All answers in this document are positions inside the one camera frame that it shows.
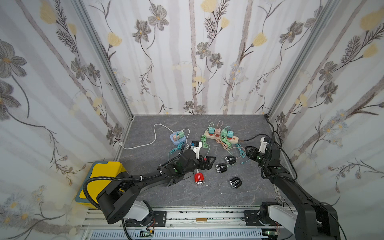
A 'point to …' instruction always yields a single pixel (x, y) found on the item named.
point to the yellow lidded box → (99, 169)
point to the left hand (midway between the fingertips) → (211, 157)
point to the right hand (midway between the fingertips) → (251, 147)
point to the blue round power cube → (179, 141)
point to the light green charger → (223, 134)
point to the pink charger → (217, 132)
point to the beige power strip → (234, 140)
